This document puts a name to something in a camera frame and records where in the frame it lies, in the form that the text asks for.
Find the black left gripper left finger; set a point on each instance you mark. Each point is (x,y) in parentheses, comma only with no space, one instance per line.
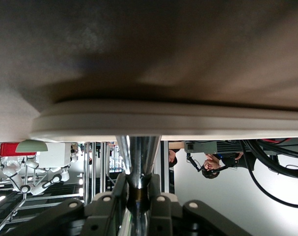
(99,216)

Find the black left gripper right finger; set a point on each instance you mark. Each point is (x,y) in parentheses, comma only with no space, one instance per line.
(168,216)

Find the steel cocktail jigger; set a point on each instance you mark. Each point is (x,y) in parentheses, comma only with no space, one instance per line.
(139,152)

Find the person with dark hair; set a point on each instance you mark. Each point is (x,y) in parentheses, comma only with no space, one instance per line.
(172,158)

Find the white cabinet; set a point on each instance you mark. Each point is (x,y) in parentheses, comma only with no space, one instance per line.
(53,155)

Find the person in dark clothes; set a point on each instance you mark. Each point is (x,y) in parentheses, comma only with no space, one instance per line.
(237,161)

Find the white humanoid robot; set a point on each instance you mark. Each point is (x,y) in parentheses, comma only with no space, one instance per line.
(16,179)

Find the cream tray with rabbit print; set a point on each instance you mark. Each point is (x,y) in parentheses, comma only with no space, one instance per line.
(163,123)

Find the green ceramic bowl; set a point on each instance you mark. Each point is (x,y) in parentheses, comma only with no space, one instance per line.
(32,147)

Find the red box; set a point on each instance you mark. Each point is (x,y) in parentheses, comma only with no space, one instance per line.
(7,149)

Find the brown table cover sheet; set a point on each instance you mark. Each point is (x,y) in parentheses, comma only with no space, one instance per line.
(139,37)

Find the aluminium frame rack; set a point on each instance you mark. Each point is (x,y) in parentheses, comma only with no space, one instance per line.
(85,172)

